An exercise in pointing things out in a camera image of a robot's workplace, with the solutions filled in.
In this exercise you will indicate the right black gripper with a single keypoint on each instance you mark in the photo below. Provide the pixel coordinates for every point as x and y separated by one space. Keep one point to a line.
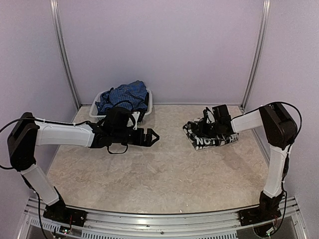
202 129

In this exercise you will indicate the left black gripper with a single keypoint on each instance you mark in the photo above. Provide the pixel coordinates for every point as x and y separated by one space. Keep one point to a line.
147 142

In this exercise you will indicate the black white plaid shirt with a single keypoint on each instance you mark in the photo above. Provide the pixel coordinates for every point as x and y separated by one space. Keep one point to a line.
203 142

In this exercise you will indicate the white plastic basket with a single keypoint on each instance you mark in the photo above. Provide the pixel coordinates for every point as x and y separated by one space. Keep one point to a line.
93 112

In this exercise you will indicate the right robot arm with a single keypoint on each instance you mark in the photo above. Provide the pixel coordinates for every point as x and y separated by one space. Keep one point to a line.
280 129

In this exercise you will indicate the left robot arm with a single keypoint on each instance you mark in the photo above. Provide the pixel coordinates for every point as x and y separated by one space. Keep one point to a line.
119 126

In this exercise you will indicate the blue checkered shirt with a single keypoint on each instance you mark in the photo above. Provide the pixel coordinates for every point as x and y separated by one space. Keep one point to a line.
130 96

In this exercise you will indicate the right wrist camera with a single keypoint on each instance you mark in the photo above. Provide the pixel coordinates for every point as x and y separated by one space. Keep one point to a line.
208 116

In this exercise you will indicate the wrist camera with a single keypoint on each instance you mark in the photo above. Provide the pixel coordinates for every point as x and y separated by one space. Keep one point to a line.
208 116
133 120

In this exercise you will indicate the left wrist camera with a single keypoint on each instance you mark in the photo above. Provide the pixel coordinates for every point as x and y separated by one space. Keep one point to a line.
133 120

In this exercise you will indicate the front aluminium rail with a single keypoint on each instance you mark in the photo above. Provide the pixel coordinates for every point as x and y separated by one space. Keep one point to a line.
101 224

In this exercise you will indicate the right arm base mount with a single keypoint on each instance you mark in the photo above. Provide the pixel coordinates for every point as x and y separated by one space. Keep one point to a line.
268 209

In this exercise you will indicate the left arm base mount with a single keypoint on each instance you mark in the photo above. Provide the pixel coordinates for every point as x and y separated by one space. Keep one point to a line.
59 212

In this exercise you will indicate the right aluminium frame post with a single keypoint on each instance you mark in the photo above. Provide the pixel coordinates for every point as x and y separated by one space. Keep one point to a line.
258 53

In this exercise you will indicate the aluminium frame post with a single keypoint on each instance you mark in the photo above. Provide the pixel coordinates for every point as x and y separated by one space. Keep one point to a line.
258 53
63 53

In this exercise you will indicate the left aluminium frame post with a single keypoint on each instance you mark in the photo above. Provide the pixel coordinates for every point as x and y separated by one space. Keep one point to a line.
63 53

